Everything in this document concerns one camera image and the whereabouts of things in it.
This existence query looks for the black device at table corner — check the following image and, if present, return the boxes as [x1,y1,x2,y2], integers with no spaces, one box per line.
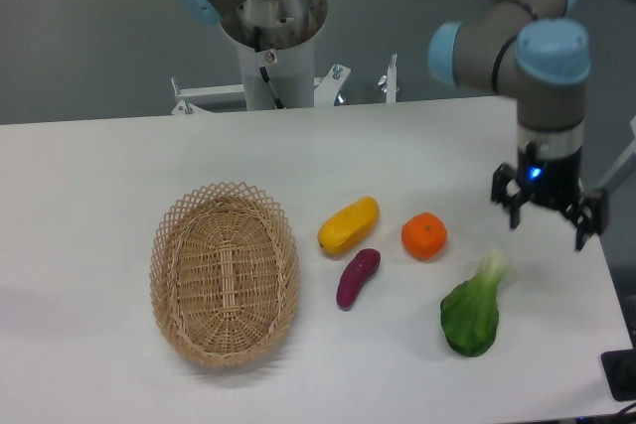
[601,349,635,402]

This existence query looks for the orange mandarin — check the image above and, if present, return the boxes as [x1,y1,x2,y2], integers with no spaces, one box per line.
[401,212,448,260]

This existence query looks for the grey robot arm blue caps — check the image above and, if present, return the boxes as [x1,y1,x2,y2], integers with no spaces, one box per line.
[178,0,608,247]

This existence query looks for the purple sweet potato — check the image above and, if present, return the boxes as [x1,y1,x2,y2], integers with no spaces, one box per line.
[336,248,382,310]

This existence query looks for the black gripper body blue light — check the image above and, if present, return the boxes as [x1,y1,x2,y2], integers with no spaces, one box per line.
[516,143,581,211]

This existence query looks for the yellow mango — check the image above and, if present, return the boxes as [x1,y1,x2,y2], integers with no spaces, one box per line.
[317,196,380,256]

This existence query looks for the white table leg strut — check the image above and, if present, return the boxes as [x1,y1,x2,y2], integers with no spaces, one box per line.
[596,117,636,196]

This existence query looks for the oval wicker basket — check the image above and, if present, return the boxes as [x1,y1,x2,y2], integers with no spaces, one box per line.
[149,183,299,367]

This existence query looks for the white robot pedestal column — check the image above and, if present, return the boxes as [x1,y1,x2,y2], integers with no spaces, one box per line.
[236,40,315,111]

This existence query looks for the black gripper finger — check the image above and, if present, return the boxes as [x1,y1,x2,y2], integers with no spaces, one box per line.
[561,188,609,251]
[491,163,525,230]

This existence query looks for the white metal mounting frame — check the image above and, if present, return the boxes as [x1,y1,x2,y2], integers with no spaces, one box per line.
[170,53,399,115]

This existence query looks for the green leafy bok choy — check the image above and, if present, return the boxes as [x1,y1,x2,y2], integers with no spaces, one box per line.
[440,249,511,357]

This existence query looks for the black cable on pedestal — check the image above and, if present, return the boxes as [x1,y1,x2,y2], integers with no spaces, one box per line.
[252,26,286,110]

